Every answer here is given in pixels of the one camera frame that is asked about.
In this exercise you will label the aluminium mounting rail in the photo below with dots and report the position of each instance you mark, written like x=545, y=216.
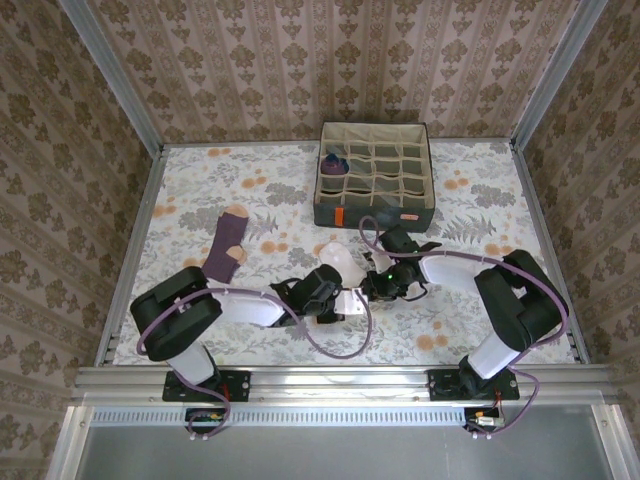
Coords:
x=340, y=385

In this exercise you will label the white sock with striped cuff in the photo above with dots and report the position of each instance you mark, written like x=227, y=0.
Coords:
x=340, y=260

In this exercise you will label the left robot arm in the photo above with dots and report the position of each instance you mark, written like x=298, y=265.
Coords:
x=170, y=315

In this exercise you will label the small connector board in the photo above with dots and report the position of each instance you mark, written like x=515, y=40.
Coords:
x=487, y=421
x=202, y=420

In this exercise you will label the purple sock with teal toe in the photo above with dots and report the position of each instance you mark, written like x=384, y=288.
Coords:
x=334, y=166

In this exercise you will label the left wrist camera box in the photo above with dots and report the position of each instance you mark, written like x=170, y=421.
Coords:
x=350, y=304

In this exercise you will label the aluminium frame bar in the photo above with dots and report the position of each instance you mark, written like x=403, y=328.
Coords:
x=617, y=445
x=67, y=445

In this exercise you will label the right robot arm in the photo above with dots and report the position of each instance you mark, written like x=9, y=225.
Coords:
x=520, y=305

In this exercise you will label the grey metal panel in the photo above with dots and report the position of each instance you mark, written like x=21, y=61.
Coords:
x=340, y=455

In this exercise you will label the aluminium side rail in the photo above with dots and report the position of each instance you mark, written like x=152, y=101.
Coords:
x=541, y=225
x=134, y=250

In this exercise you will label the dark grey fabric storage organizer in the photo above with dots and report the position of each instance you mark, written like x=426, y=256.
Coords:
x=375, y=217

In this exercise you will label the floral print tablecloth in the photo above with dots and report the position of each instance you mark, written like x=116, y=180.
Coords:
x=400, y=340

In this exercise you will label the aluminium frame post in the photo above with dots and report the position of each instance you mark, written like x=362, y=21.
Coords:
x=117, y=80
x=555, y=75

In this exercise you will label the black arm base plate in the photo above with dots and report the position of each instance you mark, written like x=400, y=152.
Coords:
x=440, y=387
x=240, y=385

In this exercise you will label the purple sock with tan toe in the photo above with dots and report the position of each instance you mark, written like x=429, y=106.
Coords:
x=225, y=245

